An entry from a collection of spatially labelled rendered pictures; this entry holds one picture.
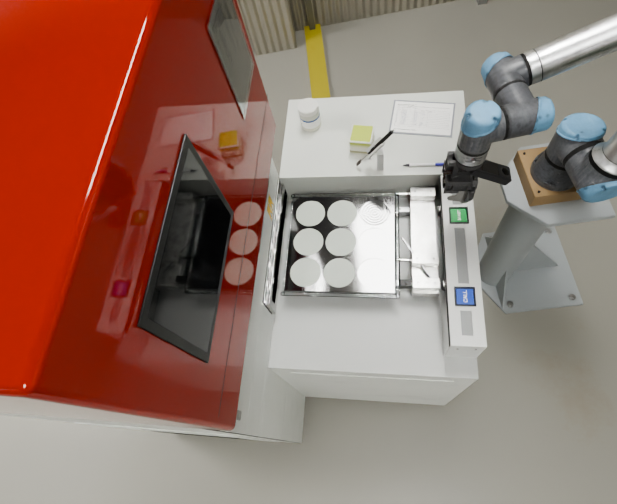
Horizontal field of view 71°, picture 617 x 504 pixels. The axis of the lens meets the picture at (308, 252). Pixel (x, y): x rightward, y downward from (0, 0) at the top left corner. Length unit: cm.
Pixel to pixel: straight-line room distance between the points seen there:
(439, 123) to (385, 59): 172
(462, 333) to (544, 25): 266
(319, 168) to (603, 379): 160
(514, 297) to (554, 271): 25
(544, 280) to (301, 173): 143
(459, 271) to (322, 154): 60
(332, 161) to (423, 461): 137
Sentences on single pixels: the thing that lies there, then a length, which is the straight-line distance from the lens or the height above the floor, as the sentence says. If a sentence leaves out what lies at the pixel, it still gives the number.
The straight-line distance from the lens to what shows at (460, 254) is 135.
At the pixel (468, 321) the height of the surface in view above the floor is 96.
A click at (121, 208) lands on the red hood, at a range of 55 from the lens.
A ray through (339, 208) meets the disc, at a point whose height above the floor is 90.
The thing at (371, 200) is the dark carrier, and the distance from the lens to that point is 149.
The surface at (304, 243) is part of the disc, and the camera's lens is 143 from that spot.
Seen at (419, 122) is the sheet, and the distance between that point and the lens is 159.
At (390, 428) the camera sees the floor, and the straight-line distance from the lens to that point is 217.
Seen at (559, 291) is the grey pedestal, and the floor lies 2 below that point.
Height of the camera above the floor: 217
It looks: 63 degrees down
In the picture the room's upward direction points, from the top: 20 degrees counter-clockwise
